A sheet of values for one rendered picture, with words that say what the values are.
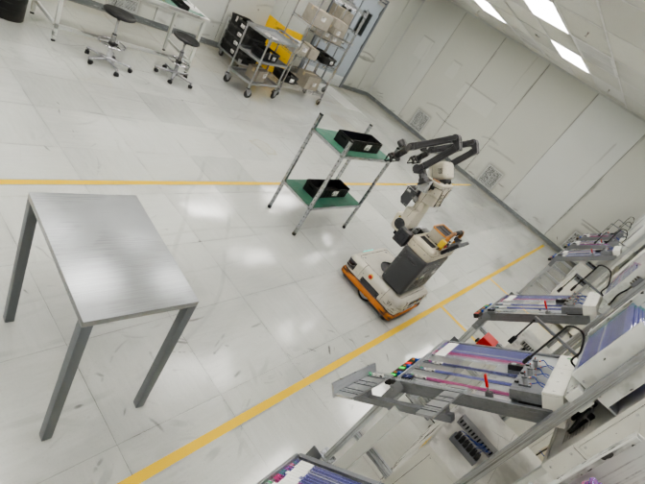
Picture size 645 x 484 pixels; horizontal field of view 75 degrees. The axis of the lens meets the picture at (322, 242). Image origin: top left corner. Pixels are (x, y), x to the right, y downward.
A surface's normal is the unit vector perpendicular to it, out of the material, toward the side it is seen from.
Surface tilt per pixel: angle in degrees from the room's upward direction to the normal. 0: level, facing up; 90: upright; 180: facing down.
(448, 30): 90
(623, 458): 90
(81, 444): 0
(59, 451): 0
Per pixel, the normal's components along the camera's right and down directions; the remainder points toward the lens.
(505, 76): -0.61, 0.11
